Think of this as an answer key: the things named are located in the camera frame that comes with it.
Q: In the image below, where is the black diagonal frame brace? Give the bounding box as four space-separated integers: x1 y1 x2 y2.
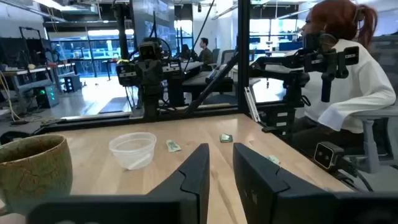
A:
185 52 240 114

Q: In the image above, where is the grey office chair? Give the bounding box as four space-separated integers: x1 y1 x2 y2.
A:
350 34 398 175

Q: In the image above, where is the white metal bracket strip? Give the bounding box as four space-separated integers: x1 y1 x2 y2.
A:
244 86 262 123

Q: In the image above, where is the green speckled ceramic mug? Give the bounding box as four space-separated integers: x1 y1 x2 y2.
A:
0 134 73 215

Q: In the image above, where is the black hanging cable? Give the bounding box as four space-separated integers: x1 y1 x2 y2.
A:
183 0 216 73

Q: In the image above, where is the black table-level camera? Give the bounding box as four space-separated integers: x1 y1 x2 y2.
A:
313 141 345 170

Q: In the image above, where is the clear plastic bowl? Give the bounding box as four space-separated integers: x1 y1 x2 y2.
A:
108 131 157 170

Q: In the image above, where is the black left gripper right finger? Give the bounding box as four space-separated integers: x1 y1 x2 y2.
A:
233 142 398 224

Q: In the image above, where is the black floor mat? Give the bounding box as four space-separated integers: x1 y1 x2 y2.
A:
98 96 132 114

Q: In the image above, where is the person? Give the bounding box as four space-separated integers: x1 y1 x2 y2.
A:
289 0 397 147
198 37 214 72

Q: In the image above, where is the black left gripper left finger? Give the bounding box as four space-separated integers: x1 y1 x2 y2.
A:
27 142 211 224

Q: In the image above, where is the black vertical frame post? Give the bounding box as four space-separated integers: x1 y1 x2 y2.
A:
237 0 251 113

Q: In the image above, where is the computer tower with green lights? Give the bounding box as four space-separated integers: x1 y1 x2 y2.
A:
33 84 60 110

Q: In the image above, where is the black aluminium frame rail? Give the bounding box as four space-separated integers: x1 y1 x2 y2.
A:
34 104 247 135

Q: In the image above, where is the black camera cable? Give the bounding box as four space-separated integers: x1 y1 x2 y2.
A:
337 160 374 192

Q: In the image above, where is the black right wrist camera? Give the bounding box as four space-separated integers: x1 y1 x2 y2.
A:
138 41 161 62

